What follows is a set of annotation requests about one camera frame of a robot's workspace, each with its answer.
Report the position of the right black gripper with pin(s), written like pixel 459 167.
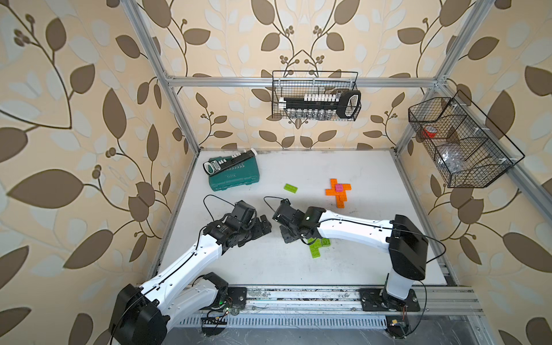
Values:
pixel 285 235

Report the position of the clear plastic bag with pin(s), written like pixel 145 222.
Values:
pixel 450 159

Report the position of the black wire basket right wall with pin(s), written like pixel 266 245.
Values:
pixel 482 136

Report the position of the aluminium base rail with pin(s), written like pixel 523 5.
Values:
pixel 327 307

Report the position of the black wire basket back wall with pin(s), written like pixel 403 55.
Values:
pixel 297 83

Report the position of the green tool case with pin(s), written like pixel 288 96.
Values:
pixel 246 173

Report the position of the black bit holder on case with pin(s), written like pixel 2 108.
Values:
pixel 214 167

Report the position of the black socket set in basket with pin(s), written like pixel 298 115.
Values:
pixel 344 105

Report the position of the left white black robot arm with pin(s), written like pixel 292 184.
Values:
pixel 172 280

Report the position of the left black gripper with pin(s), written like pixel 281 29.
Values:
pixel 259 231

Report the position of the black wire basket wall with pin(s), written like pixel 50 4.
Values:
pixel 297 83
pixel 482 136

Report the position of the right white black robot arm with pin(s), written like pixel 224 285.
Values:
pixel 406 245

